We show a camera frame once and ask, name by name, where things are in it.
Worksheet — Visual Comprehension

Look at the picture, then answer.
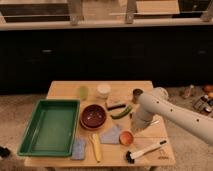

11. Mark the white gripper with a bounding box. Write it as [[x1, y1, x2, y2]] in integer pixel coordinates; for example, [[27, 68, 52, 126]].
[[131, 119, 150, 134]]

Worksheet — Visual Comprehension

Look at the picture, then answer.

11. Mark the metal cup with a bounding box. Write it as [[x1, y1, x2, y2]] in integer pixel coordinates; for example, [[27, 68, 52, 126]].
[[132, 89, 143, 104]]

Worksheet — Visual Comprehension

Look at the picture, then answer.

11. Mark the white plastic cup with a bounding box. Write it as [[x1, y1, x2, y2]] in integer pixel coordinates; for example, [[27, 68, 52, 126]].
[[97, 83, 111, 99]]

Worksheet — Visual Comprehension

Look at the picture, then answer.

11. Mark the blue grey sponge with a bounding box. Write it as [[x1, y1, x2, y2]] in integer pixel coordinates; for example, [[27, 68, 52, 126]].
[[71, 138, 86, 160]]

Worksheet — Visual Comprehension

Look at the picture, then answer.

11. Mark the green plastic tray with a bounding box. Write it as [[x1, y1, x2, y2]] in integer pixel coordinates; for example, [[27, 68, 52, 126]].
[[17, 99, 80, 157]]

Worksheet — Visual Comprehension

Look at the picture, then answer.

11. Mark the dark red bowl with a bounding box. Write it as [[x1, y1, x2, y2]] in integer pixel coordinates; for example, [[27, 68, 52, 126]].
[[80, 104, 107, 130]]

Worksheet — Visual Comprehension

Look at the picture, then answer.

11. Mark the wooden table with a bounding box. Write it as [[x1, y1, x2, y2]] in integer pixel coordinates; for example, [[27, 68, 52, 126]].
[[24, 81, 176, 169]]

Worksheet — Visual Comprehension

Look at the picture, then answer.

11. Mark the white black dish brush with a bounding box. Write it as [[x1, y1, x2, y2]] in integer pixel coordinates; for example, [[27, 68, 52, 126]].
[[125, 140, 167, 164]]

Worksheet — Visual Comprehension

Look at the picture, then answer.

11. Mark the red yellow apple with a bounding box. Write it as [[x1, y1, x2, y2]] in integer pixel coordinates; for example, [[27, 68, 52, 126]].
[[119, 131, 134, 146]]

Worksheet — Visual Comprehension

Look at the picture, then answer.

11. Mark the black brown eraser block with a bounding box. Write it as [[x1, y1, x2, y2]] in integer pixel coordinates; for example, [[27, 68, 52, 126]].
[[105, 101, 126, 111]]

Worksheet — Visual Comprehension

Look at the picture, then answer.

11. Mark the green plastic cup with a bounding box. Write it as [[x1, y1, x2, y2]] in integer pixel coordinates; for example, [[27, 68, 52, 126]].
[[78, 86, 89, 100]]

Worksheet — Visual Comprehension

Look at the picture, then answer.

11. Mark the yellow banana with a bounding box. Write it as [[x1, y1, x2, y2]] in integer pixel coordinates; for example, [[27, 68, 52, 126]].
[[89, 134, 102, 162]]

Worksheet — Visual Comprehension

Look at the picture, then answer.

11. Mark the grey folded cloth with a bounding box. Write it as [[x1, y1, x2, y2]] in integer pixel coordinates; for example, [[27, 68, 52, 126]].
[[100, 125, 121, 144]]

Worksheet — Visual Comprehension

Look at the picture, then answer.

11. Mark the dark cabinet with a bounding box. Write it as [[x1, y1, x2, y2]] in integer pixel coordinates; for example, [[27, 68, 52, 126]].
[[0, 26, 213, 94]]

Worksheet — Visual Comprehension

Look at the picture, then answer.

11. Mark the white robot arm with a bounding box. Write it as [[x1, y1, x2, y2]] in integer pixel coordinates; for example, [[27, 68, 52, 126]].
[[131, 87, 213, 146]]

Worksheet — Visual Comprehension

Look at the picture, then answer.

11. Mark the green pepper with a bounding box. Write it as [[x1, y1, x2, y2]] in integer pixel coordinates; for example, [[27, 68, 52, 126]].
[[111, 105, 133, 119]]

